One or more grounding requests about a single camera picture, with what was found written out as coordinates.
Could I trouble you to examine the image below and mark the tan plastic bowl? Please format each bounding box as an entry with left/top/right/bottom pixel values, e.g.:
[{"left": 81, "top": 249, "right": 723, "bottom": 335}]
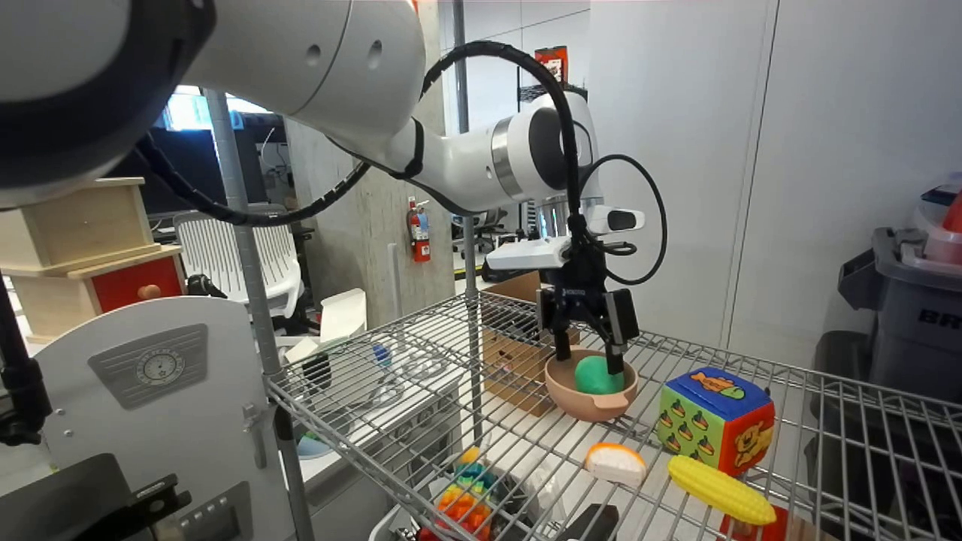
[{"left": 541, "top": 352, "right": 641, "bottom": 423}]

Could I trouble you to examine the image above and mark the rainbow stacking toy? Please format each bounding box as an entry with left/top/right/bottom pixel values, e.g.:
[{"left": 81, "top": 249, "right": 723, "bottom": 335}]
[{"left": 415, "top": 448, "right": 520, "bottom": 541}]

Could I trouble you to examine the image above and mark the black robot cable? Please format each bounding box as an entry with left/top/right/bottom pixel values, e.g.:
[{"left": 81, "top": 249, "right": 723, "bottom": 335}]
[{"left": 132, "top": 39, "right": 670, "bottom": 289}]

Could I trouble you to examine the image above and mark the yellow toy corn cob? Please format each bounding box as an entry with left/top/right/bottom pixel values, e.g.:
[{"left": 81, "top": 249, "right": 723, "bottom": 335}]
[{"left": 667, "top": 456, "right": 775, "bottom": 525}]

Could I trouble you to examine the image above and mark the green ball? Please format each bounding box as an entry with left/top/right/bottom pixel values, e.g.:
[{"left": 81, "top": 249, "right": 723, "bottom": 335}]
[{"left": 575, "top": 356, "right": 627, "bottom": 393}]

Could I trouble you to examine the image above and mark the wire shelf rack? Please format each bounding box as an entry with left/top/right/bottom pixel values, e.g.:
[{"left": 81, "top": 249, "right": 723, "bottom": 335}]
[{"left": 199, "top": 0, "right": 962, "bottom": 541}]

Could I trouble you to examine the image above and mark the orange and white toy slice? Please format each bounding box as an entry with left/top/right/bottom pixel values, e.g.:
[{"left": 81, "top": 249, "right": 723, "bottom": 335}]
[{"left": 584, "top": 446, "right": 648, "bottom": 488}]

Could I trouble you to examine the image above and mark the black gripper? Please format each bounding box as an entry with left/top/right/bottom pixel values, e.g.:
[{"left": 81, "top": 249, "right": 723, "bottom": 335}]
[{"left": 538, "top": 238, "right": 637, "bottom": 376}]

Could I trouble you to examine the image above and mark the grey storage tote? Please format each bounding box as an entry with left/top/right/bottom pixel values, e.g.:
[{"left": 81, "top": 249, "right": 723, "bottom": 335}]
[{"left": 840, "top": 230, "right": 962, "bottom": 404}]

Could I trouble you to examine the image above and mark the wooden drawer cabinet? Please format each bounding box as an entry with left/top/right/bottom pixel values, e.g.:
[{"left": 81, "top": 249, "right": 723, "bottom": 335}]
[{"left": 0, "top": 178, "right": 184, "bottom": 341}]

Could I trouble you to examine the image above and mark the colourful soft fabric cube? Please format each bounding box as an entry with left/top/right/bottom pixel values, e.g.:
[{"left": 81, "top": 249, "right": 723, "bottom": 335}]
[{"left": 656, "top": 367, "right": 775, "bottom": 477}]

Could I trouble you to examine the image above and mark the white robot base panel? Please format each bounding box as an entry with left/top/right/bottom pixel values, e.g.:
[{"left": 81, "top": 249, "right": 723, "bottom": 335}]
[{"left": 36, "top": 295, "right": 295, "bottom": 541}]

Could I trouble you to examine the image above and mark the cardboard box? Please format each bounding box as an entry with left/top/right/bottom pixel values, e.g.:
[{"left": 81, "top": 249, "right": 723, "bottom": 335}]
[{"left": 480, "top": 274, "right": 553, "bottom": 419}]

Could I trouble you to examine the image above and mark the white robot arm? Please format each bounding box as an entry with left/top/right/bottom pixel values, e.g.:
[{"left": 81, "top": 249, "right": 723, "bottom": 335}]
[{"left": 0, "top": 0, "right": 637, "bottom": 370}]

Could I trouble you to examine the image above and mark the red fire extinguisher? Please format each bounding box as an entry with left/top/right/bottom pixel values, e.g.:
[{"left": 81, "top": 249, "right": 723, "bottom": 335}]
[{"left": 405, "top": 198, "right": 431, "bottom": 264}]

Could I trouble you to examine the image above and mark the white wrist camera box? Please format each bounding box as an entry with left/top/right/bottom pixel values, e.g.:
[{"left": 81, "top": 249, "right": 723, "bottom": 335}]
[{"left": 488, "top": 205, "right": 648, "bottom": 270}]

